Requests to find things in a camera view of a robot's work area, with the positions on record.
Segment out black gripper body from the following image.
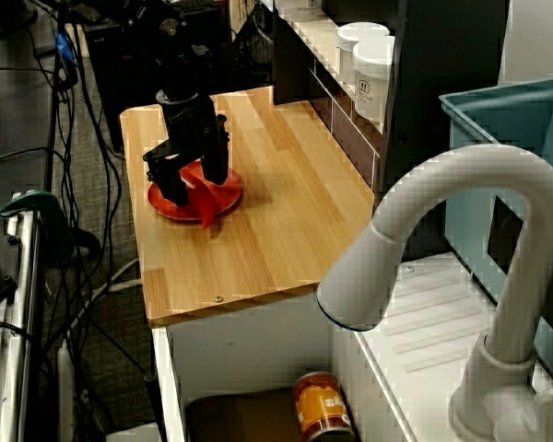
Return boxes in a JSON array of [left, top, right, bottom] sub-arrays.
[[141, 89, 231, 181]]

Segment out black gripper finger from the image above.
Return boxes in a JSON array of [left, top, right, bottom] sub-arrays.
[[152, 157, 191, 208], [201, 139, 231, 186]]

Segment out red toy pepper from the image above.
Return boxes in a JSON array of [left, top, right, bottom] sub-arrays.
[[179, 158, 234, 230]]

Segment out red round plate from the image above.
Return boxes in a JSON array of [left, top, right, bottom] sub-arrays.
[[147, 166, 246, 223]]

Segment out black shelf side panel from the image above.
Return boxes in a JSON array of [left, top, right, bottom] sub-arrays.
[[380, 0, 511, 259], [271, 0, 335, 108]]

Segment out dark tiled backsplash panel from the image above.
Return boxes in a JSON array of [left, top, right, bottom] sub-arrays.
[[306, 68, 382, 190]]

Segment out green clamp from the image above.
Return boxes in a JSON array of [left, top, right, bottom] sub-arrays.
[[0, 190, 75, 259]]

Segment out white shelf board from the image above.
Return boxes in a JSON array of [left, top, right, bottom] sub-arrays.
[[278, 13, 388, 134]]

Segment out plain white jar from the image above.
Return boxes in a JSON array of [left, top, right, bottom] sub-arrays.
[[335, 21, 391, 88]]

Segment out white jar with logo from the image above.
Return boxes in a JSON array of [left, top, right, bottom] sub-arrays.
[[351, 36, 396, 126]]

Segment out white sink unit with drainboard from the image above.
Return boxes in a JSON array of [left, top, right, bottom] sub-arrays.
[[151, 250, 553, 442]]

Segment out blue-grey plastic bin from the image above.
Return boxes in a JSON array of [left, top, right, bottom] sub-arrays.
[[438, 76, 553, 397]]

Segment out orange soup can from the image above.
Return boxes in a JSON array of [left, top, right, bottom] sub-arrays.
[[292, 370, 354, 442]]

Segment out white toy faucet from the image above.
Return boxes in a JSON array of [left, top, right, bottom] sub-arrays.
[[315, 143, 553, 442]]

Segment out black cable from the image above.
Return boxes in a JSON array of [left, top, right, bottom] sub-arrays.
[[73, 27, 125, 296], [0, 146, 59, 168]]

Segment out black wire mesh basket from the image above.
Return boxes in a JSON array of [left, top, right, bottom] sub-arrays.
[[232, 4, 276, 91]]

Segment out white cable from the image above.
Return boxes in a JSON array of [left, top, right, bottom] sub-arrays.
[[66, 258, 143, 332]]

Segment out blue cable connector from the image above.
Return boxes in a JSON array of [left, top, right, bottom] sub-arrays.
[[54, 30, 77, 65]]

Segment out silver metal frame rail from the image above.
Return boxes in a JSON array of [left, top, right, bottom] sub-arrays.
[[0, 202, 45, 442]]

